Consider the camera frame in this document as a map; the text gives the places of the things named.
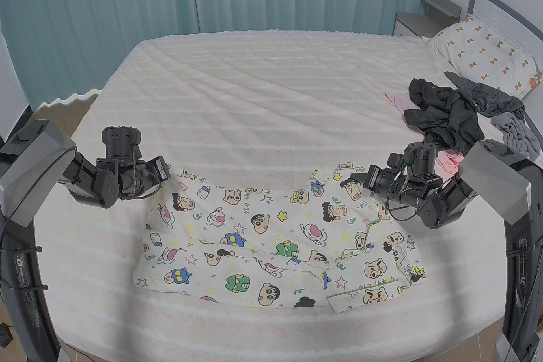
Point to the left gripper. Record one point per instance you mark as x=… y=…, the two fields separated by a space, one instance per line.
x=144 y=182

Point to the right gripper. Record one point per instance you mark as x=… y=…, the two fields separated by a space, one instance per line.
x=390 y=186

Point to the white printed pyjama top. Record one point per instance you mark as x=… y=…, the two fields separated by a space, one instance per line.
x=263 y=241

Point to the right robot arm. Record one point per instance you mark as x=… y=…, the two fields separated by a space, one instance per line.
x=492 y=178

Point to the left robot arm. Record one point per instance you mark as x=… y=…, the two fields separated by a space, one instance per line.
x=38 y=165

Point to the bed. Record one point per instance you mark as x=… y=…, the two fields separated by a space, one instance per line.
x=254 y=97

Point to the pink garment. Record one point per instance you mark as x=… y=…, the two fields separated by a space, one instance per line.
x=449 y=163

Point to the black garment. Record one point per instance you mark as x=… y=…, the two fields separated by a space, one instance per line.
x=449 y=114

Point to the dark grey garment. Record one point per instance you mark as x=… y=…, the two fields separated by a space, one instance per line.
x=492 y=97

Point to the white printed pillow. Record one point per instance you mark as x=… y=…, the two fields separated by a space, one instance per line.
x=483 y=50

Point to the grey bedside table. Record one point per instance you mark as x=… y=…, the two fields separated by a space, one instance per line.
x=418 y=23

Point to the black power adapter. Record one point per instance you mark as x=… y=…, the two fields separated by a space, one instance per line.
x=5 y=334

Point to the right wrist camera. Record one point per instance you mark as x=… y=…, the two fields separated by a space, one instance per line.
x=396 y=162

